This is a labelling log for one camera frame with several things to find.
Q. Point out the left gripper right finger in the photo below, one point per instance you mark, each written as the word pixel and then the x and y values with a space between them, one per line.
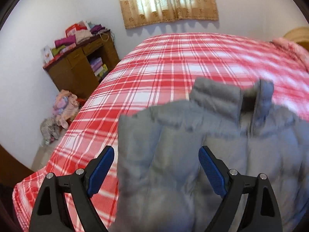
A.
pixel 261 212

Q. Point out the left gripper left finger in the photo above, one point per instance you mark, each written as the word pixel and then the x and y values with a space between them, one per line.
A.
pixel 50 212

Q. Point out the grey puffer jacket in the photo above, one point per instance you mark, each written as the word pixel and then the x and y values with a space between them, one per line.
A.
pixel 179 160

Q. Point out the pink clothes pile on floor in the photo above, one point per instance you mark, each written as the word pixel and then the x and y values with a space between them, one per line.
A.
pixel 65 108

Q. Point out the grey cloth on floor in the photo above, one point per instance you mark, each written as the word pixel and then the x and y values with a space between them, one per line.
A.
pixel 50 130

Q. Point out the brown wooden desk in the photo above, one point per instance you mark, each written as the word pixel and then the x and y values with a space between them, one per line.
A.
pixel 72 71

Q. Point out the stacked boxes in desk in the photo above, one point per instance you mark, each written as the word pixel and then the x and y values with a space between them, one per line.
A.
pixel 98 67

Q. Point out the white card box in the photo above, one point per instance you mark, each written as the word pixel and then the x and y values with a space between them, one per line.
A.
pixel 46 54

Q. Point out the pink floral folded quilt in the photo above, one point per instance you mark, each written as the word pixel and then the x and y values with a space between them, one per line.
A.
pixel 295 50

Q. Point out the green folded cloth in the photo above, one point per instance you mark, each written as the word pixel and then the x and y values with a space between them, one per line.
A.
pixel 55 51

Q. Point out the magenta folded cloth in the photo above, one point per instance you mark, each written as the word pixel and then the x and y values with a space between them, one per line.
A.
pixel 65 41

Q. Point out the red plaid bed sheet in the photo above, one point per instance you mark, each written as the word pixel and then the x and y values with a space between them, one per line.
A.
pixel 159 70

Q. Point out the beige folded cloth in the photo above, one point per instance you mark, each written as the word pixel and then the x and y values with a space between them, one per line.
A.
pixel 82 35

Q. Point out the cream wooden headboard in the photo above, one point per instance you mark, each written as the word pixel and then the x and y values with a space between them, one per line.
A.
pixel 298 35

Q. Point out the red gift box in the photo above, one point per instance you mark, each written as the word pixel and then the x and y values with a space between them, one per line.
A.
pixel 72 30

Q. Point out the purple folded cloth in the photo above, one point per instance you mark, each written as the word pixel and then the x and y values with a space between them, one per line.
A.
pixel 97 29

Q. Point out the beige window curtain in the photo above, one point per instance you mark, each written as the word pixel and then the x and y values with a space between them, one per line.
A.
pixel 138 13

